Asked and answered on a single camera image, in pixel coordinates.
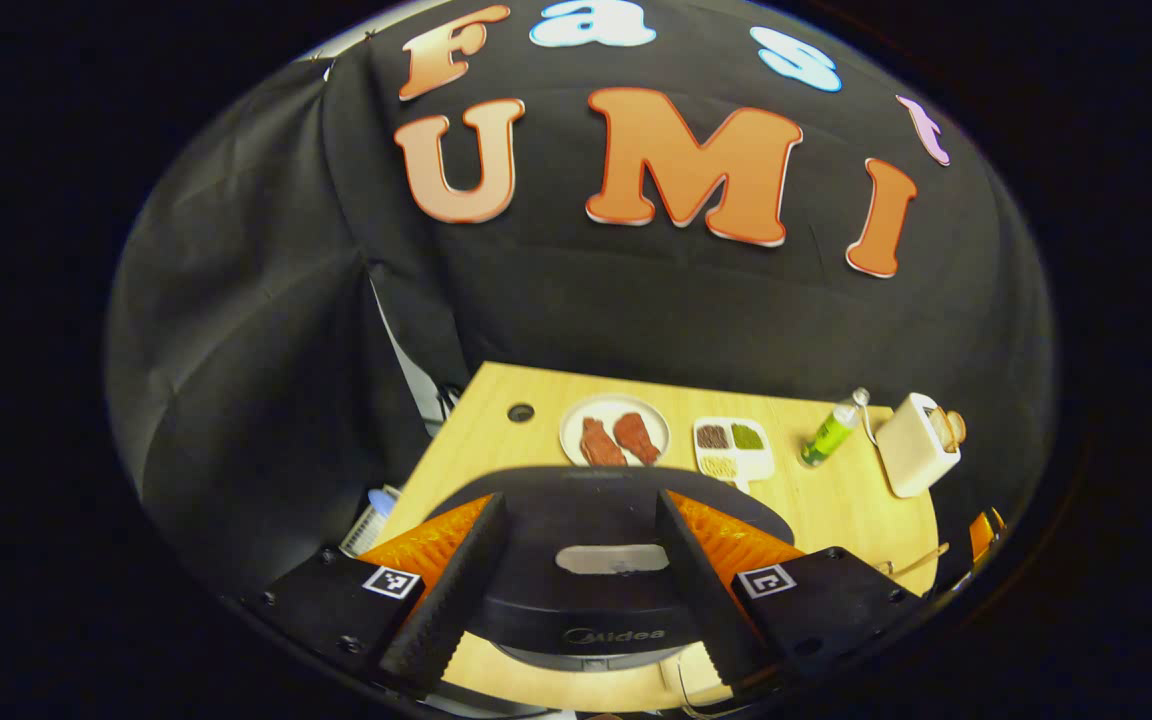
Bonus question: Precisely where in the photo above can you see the white ribbed bottle blue cap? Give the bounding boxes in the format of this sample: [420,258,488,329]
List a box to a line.
[338,485,403,560]

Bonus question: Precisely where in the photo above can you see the white divided dish with beans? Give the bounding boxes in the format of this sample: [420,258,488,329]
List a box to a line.
[692,416,776,494]

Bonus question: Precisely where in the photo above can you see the black backdrop cloth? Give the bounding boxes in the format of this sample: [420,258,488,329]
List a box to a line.
[104,0,1055,601]

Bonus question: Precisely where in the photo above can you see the red meat piece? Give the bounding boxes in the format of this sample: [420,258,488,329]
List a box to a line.
[613,412,662,467]
[580,417,629,468]

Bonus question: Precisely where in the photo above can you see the green label clear bottle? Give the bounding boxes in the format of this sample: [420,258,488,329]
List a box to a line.
[798,388,872,470]

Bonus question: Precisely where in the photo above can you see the black and silver rice cooker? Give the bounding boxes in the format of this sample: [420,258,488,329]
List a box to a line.
[425,465,796,672]

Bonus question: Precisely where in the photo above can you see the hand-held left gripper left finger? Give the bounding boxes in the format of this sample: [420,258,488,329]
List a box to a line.
[256,492,510,698]

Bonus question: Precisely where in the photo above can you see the round white plate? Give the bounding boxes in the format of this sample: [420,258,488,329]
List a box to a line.
[559,393,673,469]

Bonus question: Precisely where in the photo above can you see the white toaster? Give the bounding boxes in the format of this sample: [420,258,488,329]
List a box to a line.
[874,392,963,500]

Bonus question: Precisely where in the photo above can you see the metal wire chopstick holder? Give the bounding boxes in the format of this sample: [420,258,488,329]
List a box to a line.
[875,543,950,580]

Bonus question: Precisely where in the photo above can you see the clear plastic container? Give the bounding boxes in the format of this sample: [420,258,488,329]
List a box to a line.
[656,655,739,719]

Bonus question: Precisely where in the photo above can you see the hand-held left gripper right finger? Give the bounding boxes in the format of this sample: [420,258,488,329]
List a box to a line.
[655,490,929,698]

